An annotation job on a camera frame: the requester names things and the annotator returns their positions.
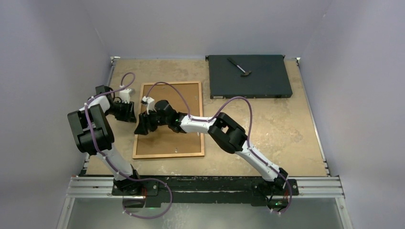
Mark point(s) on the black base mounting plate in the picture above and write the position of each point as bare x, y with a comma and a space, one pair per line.
156, 190

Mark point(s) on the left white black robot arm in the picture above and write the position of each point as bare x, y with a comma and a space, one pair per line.
93, 135

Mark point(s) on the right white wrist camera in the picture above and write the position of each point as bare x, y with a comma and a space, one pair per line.
149, 103

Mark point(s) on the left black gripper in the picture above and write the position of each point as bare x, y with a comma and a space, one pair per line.
129, 115

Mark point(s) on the dark flat equipment case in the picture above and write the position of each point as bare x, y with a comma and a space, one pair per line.
269, 77

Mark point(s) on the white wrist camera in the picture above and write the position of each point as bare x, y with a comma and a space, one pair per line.
149, 103
125, 94

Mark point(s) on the small black handled hammer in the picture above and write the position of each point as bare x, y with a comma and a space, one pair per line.
244, 73

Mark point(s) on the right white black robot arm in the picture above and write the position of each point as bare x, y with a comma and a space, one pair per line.
225, 131

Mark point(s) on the brown wooden picture frame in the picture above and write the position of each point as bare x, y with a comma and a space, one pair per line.
199, 126

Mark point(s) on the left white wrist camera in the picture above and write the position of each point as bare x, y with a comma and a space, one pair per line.
125, 94

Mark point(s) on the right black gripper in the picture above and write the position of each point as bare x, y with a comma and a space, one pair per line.
145, 123

